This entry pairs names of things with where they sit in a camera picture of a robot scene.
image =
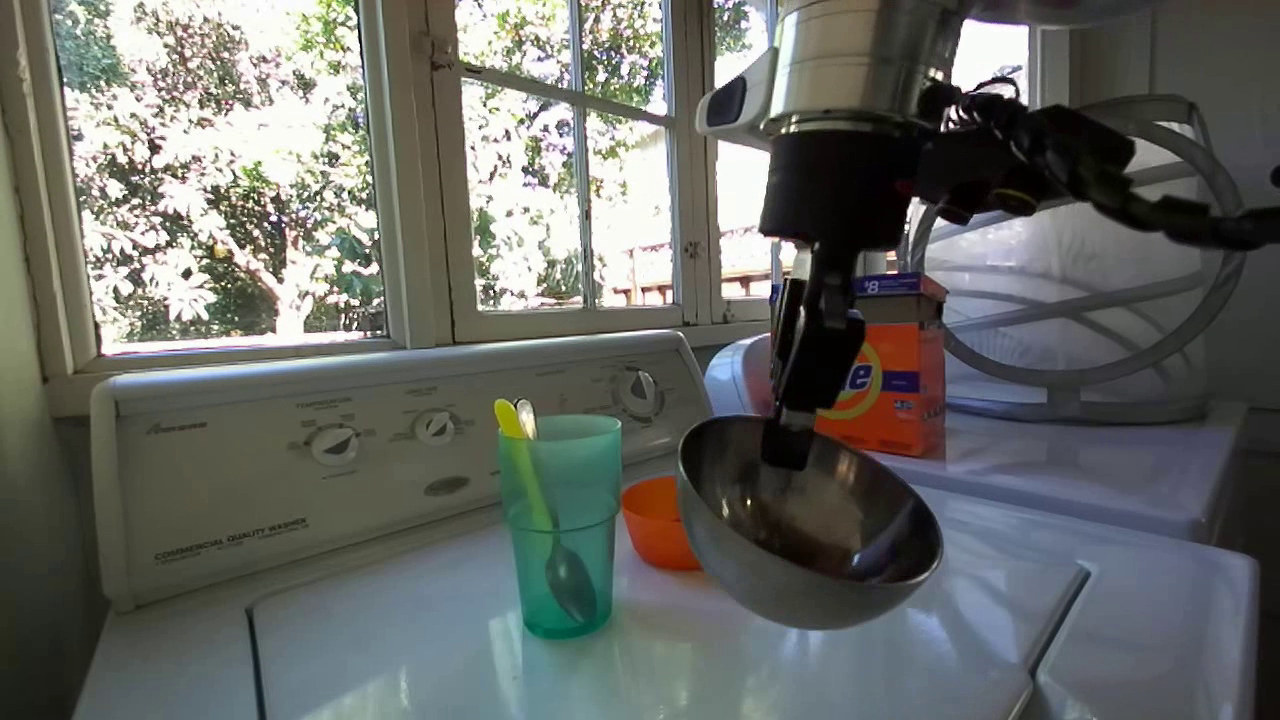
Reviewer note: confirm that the orange plastic bowl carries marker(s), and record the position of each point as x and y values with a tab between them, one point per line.
654	525

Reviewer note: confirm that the white dryer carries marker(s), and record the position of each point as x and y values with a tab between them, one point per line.
1064	475

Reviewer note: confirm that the white washer lid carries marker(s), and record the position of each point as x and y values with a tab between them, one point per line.
465	667

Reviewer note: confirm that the oval washer panel button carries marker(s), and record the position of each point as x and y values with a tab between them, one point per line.
450	487

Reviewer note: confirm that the white washing machine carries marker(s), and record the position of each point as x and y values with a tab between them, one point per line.
1173	603

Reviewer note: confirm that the silver metal bowl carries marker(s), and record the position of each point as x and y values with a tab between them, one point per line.
802	532

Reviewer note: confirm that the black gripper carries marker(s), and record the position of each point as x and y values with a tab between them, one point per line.
841	184

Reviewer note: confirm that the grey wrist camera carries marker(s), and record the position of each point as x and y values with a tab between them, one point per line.
739	98

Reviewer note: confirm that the white washer control panel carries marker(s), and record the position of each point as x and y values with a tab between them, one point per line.
213	467

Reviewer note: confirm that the orange Tide detergent box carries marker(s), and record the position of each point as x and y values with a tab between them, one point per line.
900	386

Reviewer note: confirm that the green translucent plastic cup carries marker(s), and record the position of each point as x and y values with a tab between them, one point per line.
586	467

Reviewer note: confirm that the white mesh laundry hamper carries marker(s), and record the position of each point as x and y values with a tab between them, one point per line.
1133	323

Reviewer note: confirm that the white framed window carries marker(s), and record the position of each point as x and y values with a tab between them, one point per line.
413	172

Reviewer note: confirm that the white washer dial knob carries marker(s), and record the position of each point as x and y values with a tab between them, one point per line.
437	425
331	441
642	395

